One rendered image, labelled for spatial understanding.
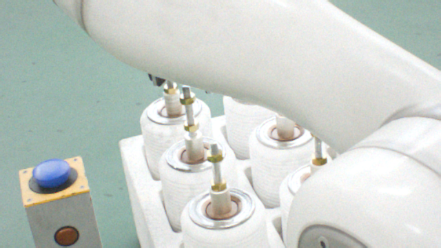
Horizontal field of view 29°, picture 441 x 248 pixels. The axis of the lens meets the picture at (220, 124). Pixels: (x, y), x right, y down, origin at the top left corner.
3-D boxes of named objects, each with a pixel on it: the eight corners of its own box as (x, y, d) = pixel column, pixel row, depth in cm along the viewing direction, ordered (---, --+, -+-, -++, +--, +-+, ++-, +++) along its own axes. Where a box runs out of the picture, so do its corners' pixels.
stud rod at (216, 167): (215, 196, 94) (207, 140, 90) (224, 195, 94) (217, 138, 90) (216, 202, 93) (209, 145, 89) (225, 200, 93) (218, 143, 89)
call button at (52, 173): (74, 188, 90) (70, 173, 89) (37, 198, 90) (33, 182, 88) (69, 169, 94) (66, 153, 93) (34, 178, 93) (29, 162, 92)
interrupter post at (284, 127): (298, 131, 107) (296, 108, 105) (292, 140, 105) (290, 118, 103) (280, 129, 108) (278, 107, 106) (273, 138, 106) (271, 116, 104)
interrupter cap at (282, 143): (322, 122, 108) (322, 118, 107) (306, 154, 102) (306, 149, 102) (267, 116, 111) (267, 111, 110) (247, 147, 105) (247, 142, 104)
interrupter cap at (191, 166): (183, 136, 109) (182, 131, 108) (236, 145, 105) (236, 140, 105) (154, 168, 103) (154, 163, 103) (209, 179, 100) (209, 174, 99)
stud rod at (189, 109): (190, 137, 103) (182, 83, 99) (198, 137, 103) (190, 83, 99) (188, 141, 103) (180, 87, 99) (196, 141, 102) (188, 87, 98)
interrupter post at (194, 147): (191, 150, 106) (189, 127, 104) (209, 153, 105) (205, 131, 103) (182, 160, 104) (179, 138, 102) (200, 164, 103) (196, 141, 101)
